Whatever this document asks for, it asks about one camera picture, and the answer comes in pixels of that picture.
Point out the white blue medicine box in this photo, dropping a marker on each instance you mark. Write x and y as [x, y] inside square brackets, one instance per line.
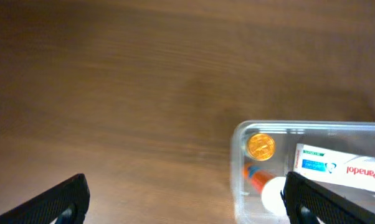
[334, 167]

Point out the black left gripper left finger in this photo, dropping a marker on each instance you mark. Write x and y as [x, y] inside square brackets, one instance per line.
[67, 202]

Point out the orange tablet tube white cap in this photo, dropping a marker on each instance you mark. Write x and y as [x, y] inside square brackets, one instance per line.
[269, 186]

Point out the small gold lid balm jar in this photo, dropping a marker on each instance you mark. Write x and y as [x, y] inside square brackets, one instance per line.
[260, 147]

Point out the clear plastic container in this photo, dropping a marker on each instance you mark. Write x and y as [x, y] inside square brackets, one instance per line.
[354, 138]

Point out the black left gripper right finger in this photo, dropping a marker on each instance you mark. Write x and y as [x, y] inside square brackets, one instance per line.
[308, 202]

